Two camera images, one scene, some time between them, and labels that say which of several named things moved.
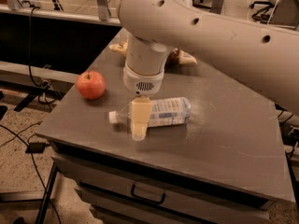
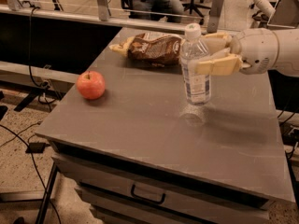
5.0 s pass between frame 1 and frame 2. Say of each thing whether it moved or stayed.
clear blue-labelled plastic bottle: moved
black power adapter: stayed
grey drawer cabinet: stayed
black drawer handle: stayed
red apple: stayed
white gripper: moved
